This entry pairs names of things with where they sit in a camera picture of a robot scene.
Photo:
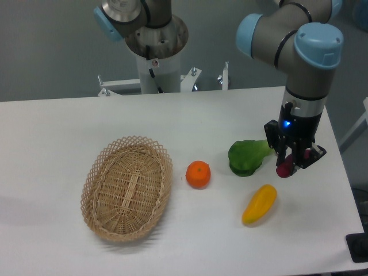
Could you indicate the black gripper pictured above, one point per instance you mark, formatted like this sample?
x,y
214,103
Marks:
x,y
296,134

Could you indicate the purple sweet potato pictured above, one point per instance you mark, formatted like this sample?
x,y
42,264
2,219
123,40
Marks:
x,y
286,169

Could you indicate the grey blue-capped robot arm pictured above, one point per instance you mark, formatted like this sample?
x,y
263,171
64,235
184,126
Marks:
x,y
297,40

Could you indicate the woven wicker basket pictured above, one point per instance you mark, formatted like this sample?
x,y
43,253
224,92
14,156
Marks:
x,y
127,189

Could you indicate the green bok choy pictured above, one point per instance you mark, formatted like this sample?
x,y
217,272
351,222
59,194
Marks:
x,y
246,156

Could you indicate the yellow mango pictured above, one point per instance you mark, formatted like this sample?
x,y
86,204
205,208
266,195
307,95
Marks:
x,y
259,205

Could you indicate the white furniture leg right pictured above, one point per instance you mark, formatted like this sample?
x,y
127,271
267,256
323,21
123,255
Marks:
x,y
355,131

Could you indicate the orange tangerine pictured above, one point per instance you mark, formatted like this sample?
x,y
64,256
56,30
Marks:
x,y
198,174

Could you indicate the black device table corner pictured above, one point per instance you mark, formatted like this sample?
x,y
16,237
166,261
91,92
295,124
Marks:
x,y
357,246

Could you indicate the white clamp bracket right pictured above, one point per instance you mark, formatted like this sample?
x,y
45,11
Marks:
x,y
224,76

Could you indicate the white clamp bracket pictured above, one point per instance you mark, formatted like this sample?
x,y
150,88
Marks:
x,y
224,76
118,87

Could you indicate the white clamp bracket left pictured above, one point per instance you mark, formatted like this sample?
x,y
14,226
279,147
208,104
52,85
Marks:
x,y
118,87

